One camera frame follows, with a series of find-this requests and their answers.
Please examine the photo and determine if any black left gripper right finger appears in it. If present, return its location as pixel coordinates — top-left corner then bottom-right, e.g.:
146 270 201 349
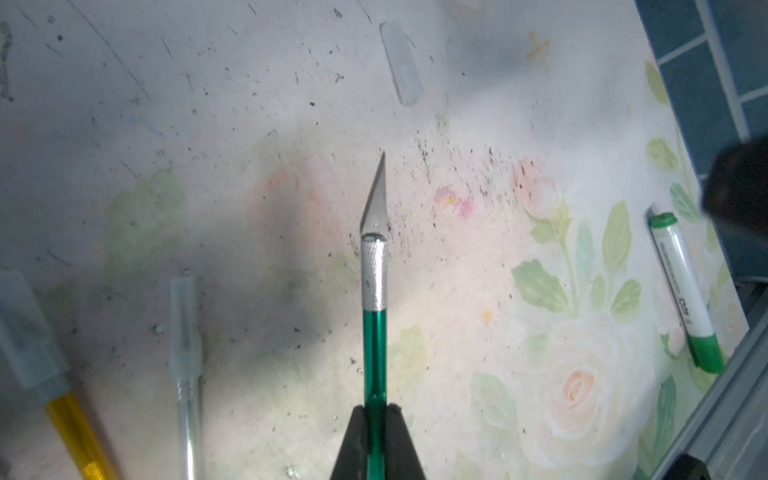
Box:
384 404 426 480

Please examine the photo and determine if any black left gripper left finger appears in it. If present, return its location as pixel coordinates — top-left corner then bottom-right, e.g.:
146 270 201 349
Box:
330 405 369 480

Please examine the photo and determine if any silver carving knife capped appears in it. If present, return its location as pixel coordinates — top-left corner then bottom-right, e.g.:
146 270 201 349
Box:
168 276 204 479

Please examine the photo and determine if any green carving knife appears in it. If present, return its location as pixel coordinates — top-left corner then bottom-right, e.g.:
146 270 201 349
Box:
360 154 388 479

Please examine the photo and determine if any clear protective knife cap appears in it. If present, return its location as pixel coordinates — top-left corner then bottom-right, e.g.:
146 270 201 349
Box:
380 21 424 107

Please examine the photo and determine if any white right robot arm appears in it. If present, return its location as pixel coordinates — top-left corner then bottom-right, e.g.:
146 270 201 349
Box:
701 135 767 240

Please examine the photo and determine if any gold carving knife long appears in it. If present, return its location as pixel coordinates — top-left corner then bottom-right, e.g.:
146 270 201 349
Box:
1 271 119 479

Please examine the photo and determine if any green white marker pen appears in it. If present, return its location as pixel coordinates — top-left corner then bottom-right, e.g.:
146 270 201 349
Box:
647 205 726 374

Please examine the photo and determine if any aluminium front rail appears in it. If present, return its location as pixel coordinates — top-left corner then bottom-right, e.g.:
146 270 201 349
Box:
651 282 767 479

